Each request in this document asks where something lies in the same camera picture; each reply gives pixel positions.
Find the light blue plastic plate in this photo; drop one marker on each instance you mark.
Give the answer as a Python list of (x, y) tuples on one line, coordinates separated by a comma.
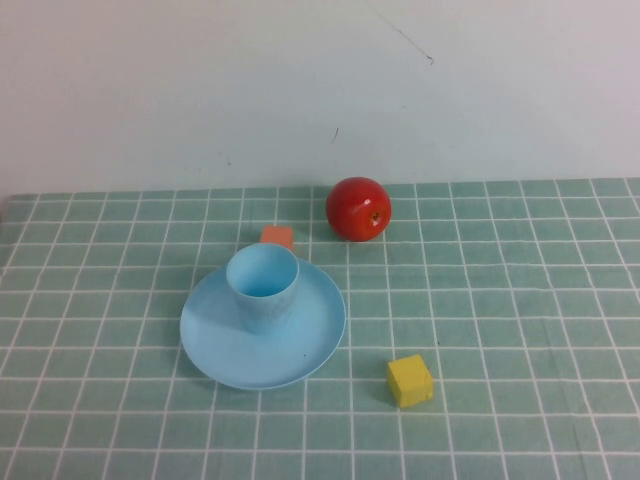
[(300, 350)]

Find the red apple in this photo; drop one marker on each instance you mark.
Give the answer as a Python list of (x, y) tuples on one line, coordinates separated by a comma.
[(354, 210)]

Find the yellow cube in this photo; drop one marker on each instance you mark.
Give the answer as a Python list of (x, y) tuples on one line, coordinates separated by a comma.
[(407, 382)]

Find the green checked tablecloth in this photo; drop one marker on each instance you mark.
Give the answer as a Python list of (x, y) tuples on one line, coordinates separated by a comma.
[(500, 300)]

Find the light blue plastic cup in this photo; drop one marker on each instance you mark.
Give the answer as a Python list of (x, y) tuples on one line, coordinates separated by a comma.
[(265, 305)]

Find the orange cube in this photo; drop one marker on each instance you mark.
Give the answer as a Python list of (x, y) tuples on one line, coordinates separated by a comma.
[(276, 235)]

